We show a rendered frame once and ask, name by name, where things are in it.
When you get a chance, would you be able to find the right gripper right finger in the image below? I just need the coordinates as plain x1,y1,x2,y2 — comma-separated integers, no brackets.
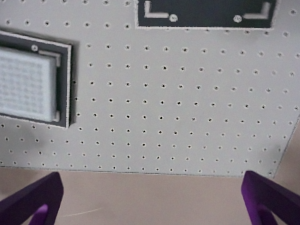
241,170,300,225

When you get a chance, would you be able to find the clear plastic plate lid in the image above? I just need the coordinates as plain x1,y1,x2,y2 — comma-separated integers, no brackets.
0,50,53,122

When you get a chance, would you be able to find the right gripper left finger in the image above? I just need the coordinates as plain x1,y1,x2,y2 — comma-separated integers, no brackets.
0,172,64,225

